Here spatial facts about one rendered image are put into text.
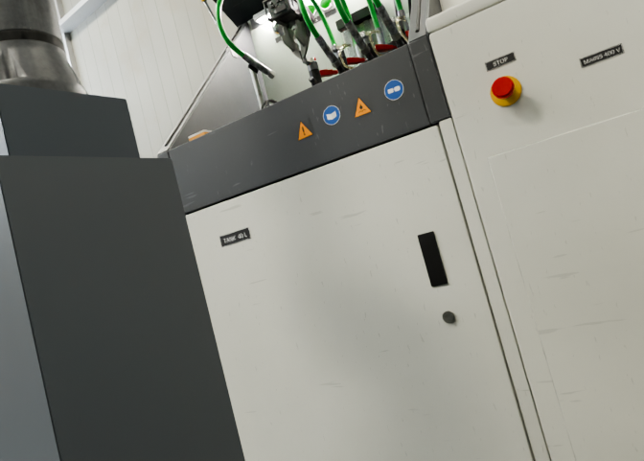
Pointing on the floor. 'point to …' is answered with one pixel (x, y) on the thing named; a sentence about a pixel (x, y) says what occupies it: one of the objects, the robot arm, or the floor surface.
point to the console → (562, 192)
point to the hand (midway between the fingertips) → (302, 55)
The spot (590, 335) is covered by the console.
